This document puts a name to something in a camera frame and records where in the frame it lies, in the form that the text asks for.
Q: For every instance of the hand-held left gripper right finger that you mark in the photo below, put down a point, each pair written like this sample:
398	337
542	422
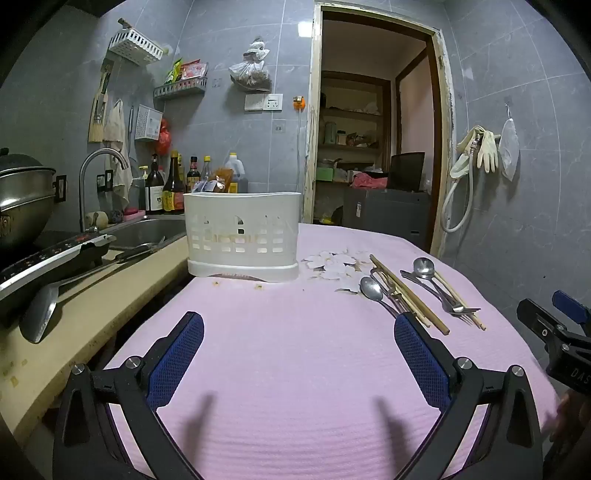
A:
422	360

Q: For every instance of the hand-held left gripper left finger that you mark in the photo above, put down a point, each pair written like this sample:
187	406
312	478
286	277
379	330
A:
178	360

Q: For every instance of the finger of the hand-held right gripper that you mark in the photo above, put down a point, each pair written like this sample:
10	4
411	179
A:
572	305
540	321

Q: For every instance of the wooden chopstick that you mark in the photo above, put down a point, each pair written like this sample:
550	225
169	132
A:
464	304
406	302
455	300
411	295

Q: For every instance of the metal spoon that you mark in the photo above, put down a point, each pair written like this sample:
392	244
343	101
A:
371	288
423	267

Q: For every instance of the white plastic utensil basket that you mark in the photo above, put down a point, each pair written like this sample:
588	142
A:
240	217

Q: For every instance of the person's right hand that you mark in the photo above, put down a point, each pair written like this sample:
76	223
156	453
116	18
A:
563	415

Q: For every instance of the beige kitchen counter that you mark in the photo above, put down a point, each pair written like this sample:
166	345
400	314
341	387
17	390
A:
106	300

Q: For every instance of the pink tablecloth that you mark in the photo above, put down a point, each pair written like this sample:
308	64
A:
286	346

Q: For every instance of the steel sink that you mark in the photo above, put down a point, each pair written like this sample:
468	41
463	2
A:
143	233

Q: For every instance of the metal spatula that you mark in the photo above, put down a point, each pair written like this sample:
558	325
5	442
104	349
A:
39	314

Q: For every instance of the grey cabinet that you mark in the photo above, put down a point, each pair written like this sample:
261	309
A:
388	217

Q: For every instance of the black induction cooker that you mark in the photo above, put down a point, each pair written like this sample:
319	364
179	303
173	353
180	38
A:
41	261

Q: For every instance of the dark bottle white label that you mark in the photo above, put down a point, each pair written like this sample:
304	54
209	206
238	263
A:
154	189

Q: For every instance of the white mesh bag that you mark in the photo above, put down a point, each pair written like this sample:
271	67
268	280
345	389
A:
509	143

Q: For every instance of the cream rubber gloves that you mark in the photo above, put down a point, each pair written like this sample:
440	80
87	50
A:
487	150

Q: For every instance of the red cap sauce bottle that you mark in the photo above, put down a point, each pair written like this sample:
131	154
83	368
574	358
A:
193	177

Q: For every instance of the orange food packet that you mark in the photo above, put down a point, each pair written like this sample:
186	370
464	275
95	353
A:
221	182

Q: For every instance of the red cloth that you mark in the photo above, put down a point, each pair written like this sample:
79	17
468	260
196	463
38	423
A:
369	181

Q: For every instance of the black monitor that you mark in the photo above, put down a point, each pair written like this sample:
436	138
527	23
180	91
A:
407	170

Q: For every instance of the yellow cap clear bottle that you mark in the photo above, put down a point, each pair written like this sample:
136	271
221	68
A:
207	168

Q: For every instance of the large oil jug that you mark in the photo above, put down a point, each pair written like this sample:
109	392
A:
236	170

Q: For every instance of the chrome faucet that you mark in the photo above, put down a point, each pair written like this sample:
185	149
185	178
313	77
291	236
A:
83	184

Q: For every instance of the green box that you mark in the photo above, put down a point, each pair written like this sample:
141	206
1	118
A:
325	174

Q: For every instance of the red plastic bag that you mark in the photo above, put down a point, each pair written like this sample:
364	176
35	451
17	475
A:
164	134

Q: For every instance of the steel pot with lid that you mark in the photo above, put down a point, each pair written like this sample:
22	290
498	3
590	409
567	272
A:
23	194

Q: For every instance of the hanging dish cloth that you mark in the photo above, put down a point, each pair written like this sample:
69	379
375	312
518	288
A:
115	134

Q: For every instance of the wooden shelf unit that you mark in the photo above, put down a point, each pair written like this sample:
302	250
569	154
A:
353	115

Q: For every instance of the hanging bamboo brush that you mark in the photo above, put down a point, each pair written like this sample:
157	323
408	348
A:
98	115

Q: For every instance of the green snack packet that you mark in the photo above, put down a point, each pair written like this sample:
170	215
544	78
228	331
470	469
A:
174	71

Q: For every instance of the red snack packet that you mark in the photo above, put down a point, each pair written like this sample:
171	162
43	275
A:
194	70

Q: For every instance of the hanging clear plastic bag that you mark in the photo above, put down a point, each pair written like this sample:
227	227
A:
251	71

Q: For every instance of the black wall outlet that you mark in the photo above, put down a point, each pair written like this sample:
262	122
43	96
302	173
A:
60	188

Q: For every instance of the white square wall box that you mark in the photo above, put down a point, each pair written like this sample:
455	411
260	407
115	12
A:
147	122

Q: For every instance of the wooden door frame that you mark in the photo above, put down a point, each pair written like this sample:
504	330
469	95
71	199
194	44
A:
314	138

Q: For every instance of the white wall socket panel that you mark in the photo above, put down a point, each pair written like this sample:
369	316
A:
263	102

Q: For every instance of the metal wall shelf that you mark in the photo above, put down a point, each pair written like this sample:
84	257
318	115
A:
180	87

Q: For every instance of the orange wall hook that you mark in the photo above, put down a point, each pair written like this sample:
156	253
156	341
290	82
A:
299	102

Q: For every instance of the white wall basket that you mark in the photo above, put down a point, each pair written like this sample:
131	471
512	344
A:
136	46

